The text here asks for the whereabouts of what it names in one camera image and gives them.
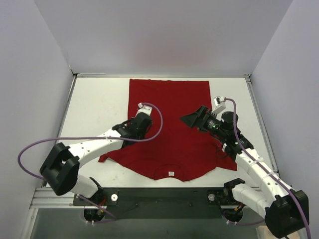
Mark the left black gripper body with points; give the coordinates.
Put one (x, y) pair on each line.
(143, 122)

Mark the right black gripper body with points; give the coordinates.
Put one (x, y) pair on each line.
(202, 118)

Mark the red t-shirt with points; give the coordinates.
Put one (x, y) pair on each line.
(178, 151)

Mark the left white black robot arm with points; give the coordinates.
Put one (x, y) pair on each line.
(61, 167)

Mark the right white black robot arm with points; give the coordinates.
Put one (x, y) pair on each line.
(283, 209)

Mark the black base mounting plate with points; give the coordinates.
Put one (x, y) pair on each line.
(169, 203)

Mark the beige cardboard box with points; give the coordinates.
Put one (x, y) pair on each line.
(264, 233)

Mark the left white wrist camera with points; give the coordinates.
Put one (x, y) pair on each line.
(144, 109)

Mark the aluminium frame rail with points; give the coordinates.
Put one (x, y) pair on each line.
(45, 198)

